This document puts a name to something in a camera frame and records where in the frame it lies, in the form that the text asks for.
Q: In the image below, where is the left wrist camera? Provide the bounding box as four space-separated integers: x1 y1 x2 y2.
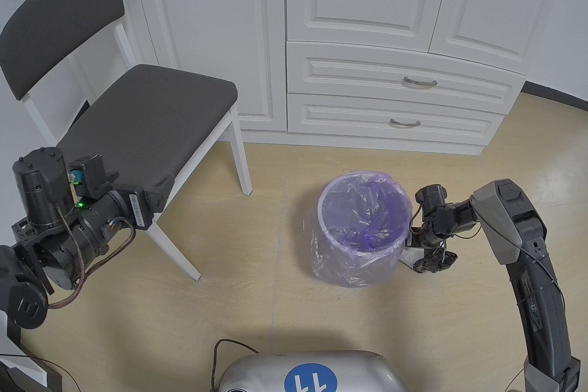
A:
68 154 121 200

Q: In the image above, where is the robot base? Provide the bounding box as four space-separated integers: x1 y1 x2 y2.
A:
220 351 409 392

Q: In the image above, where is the white printed paper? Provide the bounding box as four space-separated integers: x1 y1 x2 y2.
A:
398 245 421 267

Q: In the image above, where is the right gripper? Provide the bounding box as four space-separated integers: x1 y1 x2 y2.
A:
408 222 443 254

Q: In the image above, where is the black cable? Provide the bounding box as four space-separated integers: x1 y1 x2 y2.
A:
210 339 262 392

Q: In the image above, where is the black plastic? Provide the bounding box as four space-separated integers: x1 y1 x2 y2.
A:
412 249 458 274

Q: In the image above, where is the white chair dark grey seat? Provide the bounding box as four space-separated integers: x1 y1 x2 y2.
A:
0 0 252 282

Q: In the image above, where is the grey trash bin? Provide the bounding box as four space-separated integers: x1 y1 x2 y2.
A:
317 188 407 287

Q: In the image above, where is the purple plastic bag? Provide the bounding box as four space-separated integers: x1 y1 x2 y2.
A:
311 171 414 289

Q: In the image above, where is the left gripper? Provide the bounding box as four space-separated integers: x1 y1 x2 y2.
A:
78 174 176 237

